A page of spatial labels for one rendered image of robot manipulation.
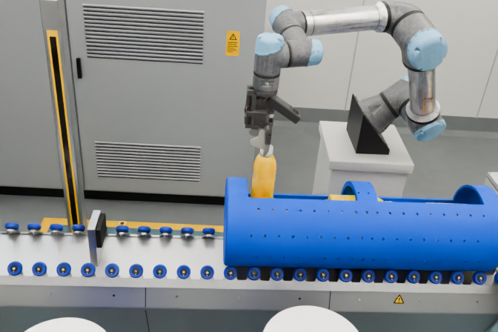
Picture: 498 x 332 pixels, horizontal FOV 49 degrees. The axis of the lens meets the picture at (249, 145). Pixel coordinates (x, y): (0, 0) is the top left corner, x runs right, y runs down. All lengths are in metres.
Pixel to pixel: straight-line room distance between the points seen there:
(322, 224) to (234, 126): 1.72
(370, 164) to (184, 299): 0.83
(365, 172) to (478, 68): 2.92
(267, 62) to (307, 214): 0.49
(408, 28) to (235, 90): 1.66
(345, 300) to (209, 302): 0.45
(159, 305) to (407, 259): 0.80
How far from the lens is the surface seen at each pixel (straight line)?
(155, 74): 3.20
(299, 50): 1.52
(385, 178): 2.15
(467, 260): 1.88
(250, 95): 1.56
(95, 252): 1.86
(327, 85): 4.63
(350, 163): 2.07
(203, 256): 1.91
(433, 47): 1.70
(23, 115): 3.53
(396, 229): 1.75
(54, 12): 1.86
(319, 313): 1.62
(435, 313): 2.02
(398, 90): 2.11
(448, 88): 4.90
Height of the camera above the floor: 2.21
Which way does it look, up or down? 30 degrees down
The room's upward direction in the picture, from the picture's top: 4 degrees clockwise
